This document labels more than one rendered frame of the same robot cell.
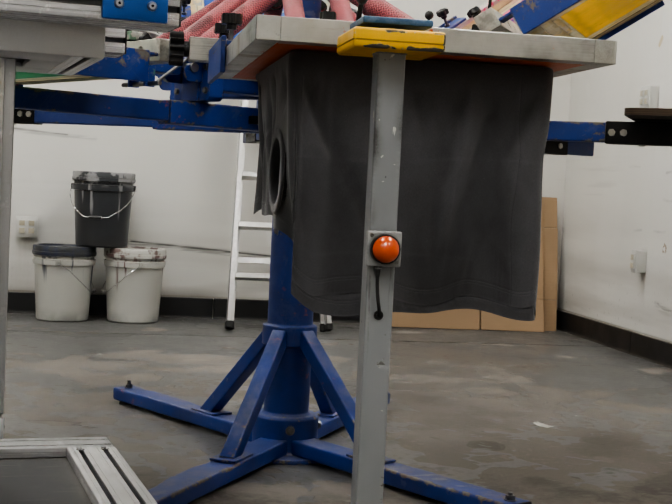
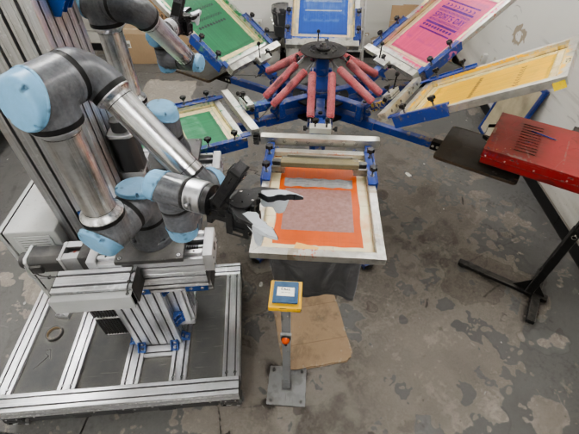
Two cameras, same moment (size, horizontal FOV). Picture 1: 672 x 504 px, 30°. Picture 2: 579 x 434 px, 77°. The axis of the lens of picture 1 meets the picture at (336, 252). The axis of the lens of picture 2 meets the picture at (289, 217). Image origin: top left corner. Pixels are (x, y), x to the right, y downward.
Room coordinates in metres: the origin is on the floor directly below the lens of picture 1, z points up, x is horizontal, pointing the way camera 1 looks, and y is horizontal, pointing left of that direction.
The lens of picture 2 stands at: (1.00, -0.28, 2.20)
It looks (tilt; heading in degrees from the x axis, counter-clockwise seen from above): 45 degrees down; 14
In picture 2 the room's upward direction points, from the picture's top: straight up
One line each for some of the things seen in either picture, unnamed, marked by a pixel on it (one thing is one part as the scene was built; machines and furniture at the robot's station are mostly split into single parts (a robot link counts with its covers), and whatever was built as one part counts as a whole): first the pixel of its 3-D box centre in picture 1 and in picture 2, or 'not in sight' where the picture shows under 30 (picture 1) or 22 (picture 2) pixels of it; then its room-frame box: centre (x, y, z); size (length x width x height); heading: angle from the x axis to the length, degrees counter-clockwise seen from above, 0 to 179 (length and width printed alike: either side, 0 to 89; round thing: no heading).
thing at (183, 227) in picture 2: not in sight; (183, 215); (1.57, 0.14, 1.56); 0.11 x 0.08 x 0.11; 173
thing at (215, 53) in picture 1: (226, 61); (268, 165); (2.55, 0.24, 0.98); 0.30 x 0.05 x 0.07; 10
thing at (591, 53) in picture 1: (386, 62); (318, 197); (2.37, -0.08, 0.97); 0.79 x 0.58 x 0.04; 10
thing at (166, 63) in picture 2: not in sight; (168, 58); (2.45, 0.65, 1.56); 0.11 x 0.08 x 0.11; 85
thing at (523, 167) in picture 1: (417, 189); (314, 273); (2.08, -0.13, 0.74); 0.45 x 0.03 x 0.43; 100
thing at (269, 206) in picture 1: (289, 154); not in sight; (2.28, 0.09, 0.79); 0.46 x 0.09 x 0.33; 10
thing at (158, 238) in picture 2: not in sight; (150, 225); (1.71, 0.39, 1.31); 0.15 x 0.15 x 0.10
